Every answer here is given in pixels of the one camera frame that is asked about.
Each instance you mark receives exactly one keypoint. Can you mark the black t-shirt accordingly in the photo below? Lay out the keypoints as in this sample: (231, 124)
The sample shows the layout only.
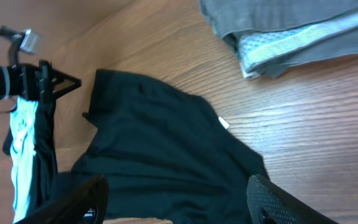
(164, 153)

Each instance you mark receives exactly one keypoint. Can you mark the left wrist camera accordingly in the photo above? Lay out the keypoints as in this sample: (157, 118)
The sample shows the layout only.
(30, 43)

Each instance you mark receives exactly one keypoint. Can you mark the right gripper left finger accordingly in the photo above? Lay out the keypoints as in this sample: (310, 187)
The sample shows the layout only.
(87, 204)

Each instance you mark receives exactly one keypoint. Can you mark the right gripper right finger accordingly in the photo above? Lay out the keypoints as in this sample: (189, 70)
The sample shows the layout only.
(268, 203)

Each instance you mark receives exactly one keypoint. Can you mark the light blue printed t-shirt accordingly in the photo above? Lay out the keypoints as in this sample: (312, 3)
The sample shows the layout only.
(22, 150)

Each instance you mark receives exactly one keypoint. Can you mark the folded grey shorts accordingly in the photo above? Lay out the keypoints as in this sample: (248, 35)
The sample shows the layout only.
(270, 36)

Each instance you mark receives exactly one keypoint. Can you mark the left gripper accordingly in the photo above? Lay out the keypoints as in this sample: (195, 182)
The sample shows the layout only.
(34, 83)

